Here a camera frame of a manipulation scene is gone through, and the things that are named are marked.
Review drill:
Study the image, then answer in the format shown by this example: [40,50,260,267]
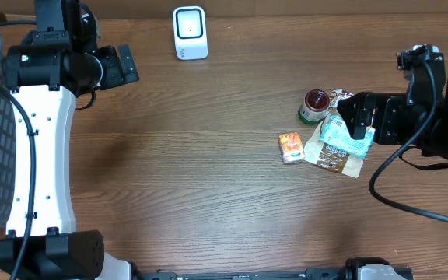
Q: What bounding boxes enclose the green wet wipes pack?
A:
[320,115,375,159]

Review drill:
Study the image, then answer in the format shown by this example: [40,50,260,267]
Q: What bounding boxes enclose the beige paper pouch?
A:
[304,89,363,178]

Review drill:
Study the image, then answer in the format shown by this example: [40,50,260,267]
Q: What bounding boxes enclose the orange tissue pack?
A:
[278,132,306,164]

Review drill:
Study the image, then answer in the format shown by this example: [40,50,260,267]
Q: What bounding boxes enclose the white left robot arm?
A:
[0,44,140,279]

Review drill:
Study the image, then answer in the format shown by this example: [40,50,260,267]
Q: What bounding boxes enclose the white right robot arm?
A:
[337,44,448,223]

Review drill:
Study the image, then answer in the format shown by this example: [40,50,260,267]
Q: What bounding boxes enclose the white barcode scanner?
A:
[173,5,208,61]

